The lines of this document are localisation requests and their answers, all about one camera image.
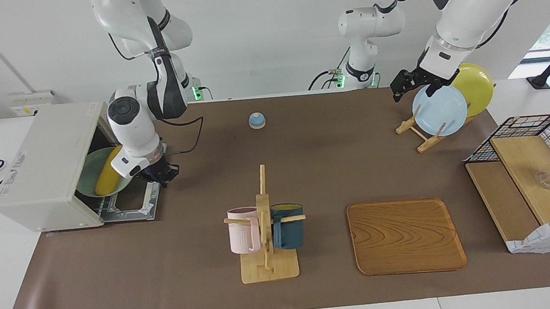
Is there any wire oven rack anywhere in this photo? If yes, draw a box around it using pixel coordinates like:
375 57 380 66
82 192 119 217

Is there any brown table mat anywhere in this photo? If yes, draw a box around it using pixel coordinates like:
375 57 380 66
0 74 550 309

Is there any light wooden two-step shelf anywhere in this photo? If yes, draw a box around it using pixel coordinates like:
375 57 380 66
463 133 550 257

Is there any beige toaster oven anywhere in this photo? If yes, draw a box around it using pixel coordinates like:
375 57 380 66
0 96 164 236

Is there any yellow corn cob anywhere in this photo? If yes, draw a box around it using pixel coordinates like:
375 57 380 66
92 145 126 196

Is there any wooden plate rack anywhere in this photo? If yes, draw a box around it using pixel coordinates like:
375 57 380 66
395 112 479 155

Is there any glass oven door with handle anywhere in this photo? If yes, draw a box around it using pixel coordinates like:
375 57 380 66
98 181 164 224

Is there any pink mug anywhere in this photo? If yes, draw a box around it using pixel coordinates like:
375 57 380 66
226 206 263 255

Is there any pale green plate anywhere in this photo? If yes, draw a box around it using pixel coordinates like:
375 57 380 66
72 145 136 199

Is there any yellow plate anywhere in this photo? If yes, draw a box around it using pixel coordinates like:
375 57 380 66
450 61 497 118

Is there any light blue plate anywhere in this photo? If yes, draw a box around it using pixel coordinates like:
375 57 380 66
411 82 470 139

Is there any black left base cable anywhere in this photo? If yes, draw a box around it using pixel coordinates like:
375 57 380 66
304 46 355 92

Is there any brown wooden tray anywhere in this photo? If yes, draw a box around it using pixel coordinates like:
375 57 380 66
346 195 468 279

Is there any dark blue mug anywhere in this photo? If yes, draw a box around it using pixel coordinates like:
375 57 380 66
269 201 307 251

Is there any wooden mug tree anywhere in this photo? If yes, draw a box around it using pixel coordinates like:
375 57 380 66
220 161 311 285

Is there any white power strip box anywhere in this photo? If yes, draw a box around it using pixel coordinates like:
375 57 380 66
8 90 61 119

